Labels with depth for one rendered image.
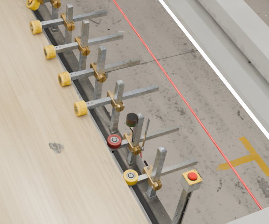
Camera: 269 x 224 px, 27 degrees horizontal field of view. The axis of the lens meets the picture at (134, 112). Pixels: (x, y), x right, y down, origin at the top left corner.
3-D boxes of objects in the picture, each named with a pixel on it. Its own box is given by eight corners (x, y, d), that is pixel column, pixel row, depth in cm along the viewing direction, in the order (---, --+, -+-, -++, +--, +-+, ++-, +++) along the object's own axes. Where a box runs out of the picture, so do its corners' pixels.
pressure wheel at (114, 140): (116, 145, 318) (118, 131, 309) (122, 155, 313) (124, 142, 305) (103, 148, 315) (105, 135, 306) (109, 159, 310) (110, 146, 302)
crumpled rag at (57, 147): (66, 147, 299) (66, 145, 297) (58, 155, 295) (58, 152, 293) (54, 138, 302) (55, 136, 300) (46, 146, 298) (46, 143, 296)
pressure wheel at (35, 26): (42, 33, 356) (39, 31, 362) (40, 20, 353) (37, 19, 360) (34, 34, 353) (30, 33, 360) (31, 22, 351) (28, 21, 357)
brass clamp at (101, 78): (98, 66, 342) (98, 61, 338) (106, 81, 334) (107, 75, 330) (88, 69, 339) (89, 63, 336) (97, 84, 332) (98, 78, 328)
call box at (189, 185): (191, 178, 265) (194, 168, 259) (199, 190, 261) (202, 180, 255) (178, 182, 262) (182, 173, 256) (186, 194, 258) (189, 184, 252)
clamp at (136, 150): (130, 136, 320) (131, 130, 316) (141, 154, 312) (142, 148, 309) (121, 139, 318) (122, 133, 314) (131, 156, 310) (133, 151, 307)
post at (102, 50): (98, 101, 354) (104, 44, 319) (100, 105, 352) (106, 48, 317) (92, 102, 353) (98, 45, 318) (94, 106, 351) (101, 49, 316)
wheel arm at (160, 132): (175, 128, 329) (176, 123, 326) (178, 132, 327) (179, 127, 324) (108, 148, 312) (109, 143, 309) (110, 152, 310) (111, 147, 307)
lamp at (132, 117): (130, 138, 309) (134, 111, 294) (134, 145, 306) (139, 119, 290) (120, 140, 307) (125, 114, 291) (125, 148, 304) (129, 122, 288)
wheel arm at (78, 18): (105, 12, 377) (105, 8, 375) (107, 16, 375) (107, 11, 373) (34, 26, 358) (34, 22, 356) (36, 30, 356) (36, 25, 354)
